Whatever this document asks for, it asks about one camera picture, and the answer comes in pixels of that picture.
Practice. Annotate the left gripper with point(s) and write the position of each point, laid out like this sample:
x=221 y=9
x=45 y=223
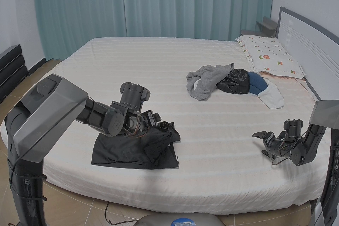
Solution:
x=151 y=119

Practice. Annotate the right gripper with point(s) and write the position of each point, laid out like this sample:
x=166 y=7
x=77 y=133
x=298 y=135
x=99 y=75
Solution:
x=274 y=145

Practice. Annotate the black T-shirt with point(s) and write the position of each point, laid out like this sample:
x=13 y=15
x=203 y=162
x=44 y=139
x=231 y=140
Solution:
x=119 y=150

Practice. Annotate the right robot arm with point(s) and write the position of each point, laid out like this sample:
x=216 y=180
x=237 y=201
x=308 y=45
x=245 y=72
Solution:
x=307 y=145

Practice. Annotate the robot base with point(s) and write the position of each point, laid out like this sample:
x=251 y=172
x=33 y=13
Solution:
x=180 y=219

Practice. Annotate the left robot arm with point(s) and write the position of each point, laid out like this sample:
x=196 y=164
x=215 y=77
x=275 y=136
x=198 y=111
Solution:
x=53 y=108

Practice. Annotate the white garment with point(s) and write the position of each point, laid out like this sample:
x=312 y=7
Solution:
x=272 y=97

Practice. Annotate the bed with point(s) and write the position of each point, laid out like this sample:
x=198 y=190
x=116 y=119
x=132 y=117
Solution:
x=159 y=66

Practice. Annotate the dark blue garment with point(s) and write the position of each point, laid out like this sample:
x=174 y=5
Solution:
x=257 y=84

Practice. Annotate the shiny black garment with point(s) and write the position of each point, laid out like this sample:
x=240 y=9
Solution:
x=234 y=84

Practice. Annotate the grey garment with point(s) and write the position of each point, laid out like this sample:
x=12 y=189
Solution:
x=209 y=79

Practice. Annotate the white printed pillow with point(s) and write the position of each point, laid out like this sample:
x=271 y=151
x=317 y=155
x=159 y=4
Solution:
x=270 y=58

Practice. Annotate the grey bedside table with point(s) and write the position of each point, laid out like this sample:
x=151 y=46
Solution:
x=266 y=26

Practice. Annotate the black chest of drawers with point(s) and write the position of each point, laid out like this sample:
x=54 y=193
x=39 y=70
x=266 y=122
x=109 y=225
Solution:
x=10 y=74

